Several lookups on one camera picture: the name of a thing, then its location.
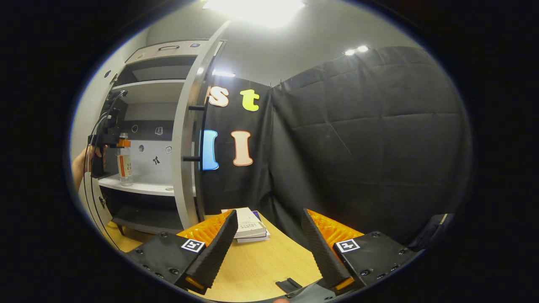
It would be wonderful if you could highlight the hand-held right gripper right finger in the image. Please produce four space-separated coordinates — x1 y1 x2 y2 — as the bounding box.
301 208 422 297

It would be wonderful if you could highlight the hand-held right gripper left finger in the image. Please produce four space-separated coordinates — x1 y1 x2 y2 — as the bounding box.
125 210 238 295

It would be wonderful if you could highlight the clear bottle orange label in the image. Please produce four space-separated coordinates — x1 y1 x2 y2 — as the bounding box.
117 133 133 186

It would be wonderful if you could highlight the grey cabinet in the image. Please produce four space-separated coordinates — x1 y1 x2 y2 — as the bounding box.
91 39 228 236

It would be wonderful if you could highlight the grey cabinet drawer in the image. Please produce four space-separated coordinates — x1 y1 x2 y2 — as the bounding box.
125 39 217 64

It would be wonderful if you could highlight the white orange cover book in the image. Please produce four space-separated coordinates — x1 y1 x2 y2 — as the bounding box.
221 207 268 239

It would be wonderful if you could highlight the black plastic clip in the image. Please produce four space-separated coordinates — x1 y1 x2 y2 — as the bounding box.
275 277 303 294

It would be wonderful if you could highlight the black backdrop cloth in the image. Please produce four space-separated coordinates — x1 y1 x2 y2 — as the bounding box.
198 45 472 249

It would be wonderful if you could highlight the large ceiling light panel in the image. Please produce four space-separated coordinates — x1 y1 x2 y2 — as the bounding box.
202 0 306 28

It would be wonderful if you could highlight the black cable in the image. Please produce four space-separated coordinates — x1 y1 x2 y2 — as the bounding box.
82 90 129 202

